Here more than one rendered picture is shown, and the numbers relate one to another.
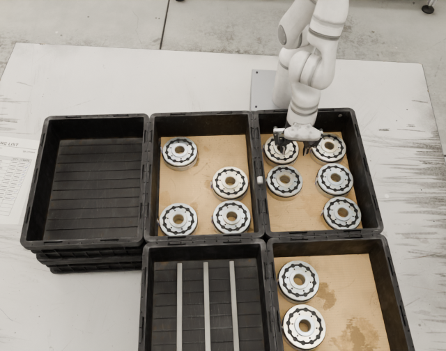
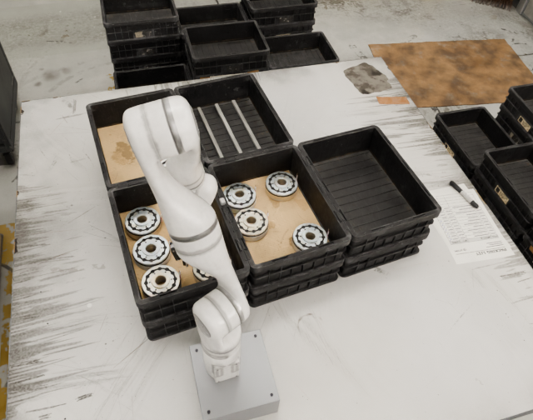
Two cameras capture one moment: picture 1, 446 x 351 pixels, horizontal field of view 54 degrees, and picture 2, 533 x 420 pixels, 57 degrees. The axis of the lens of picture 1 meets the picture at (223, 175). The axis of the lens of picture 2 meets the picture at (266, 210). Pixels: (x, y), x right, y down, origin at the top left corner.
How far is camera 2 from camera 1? 147 cm
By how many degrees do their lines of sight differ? 68
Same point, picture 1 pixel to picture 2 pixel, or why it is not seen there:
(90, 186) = (370, 198)
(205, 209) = (265, 204)
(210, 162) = (277, 244)
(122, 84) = (436, 359)
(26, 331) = not seen: hidden behind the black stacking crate
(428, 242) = (50, 269)
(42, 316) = not seen: hidden behind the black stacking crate
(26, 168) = (448, 235)
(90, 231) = (345, 170)
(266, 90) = (249, 366)
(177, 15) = not seen: outside the picture
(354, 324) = (129, 160)
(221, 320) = (224, 143)
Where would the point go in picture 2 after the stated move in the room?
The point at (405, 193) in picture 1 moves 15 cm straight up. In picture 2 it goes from (67, 313) to (52, 287)
